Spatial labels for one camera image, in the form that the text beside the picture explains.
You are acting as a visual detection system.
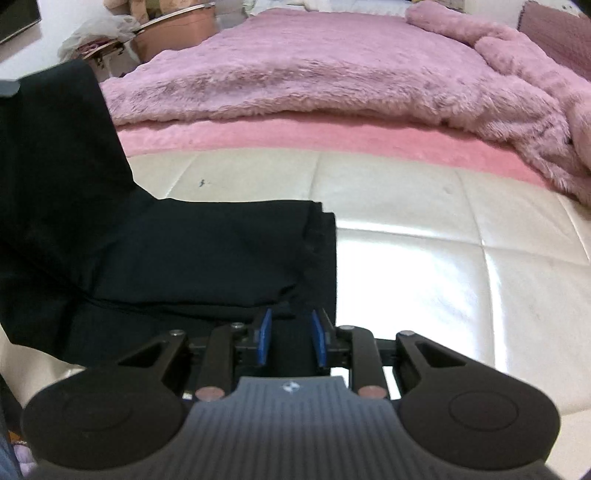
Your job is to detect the pink round tub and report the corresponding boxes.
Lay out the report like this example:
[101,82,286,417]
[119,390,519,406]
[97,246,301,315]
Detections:
[130,2,217,63]

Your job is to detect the fluffy pink blanket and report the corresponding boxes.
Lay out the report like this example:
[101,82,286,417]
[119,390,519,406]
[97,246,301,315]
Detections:
[101,1,590,203]

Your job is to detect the black pants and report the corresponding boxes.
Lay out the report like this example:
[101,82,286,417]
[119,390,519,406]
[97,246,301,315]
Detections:
[1,61,335,377]

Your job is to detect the pink bed sheet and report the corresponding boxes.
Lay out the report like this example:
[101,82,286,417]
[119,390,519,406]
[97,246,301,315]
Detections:
[117,112,552,190]

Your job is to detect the clear plastic bag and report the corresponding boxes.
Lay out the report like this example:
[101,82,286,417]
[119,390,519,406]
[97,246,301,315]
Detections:
[57,15,140,62]

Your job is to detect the black television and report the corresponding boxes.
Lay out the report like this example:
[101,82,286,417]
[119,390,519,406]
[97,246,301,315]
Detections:
[0,0,41,43]

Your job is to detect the dark pink pillow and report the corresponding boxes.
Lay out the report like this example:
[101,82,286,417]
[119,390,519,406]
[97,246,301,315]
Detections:
[518,1,591,80]

